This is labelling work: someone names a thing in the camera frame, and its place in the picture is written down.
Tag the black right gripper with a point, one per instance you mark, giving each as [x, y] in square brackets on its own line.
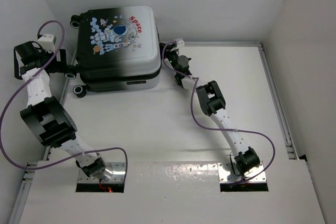
[168, 52]

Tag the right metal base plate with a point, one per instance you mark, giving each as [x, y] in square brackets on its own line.
[227, 176]

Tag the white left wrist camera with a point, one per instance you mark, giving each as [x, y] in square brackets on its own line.
[47, 42]

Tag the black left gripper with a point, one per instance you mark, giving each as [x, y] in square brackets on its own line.
[58, 66]

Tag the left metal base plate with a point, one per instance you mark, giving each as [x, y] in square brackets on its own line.
[114, 173]

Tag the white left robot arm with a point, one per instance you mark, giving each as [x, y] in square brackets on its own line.
[44, 115]

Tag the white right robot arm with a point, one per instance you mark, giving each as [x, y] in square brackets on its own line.
[213, 105]

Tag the grey suitcase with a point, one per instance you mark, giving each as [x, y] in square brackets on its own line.
[117, 50]

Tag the metal base plate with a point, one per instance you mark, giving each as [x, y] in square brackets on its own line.
[227, 176]
[114, 173]

